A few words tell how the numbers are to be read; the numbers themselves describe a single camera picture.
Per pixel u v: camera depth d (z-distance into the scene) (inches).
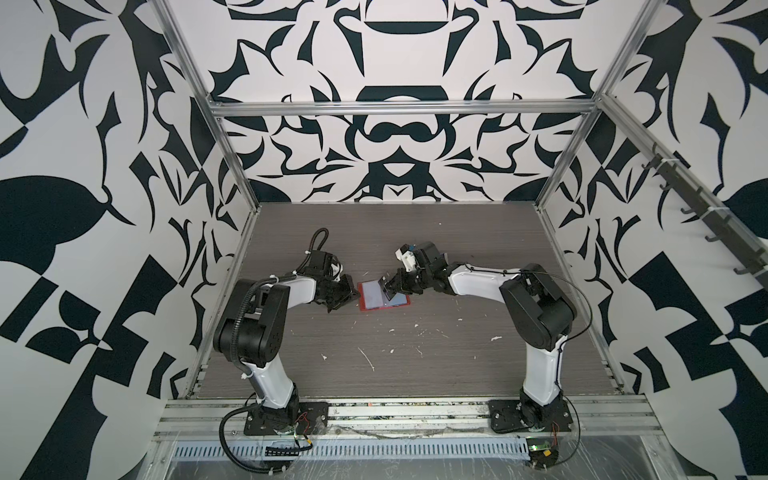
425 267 30.6
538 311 20.4
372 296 37.0
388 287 36.3
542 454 28.0
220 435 26.4
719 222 22.7
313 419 29.2
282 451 28.7
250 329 19.1
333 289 32.7
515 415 29.0
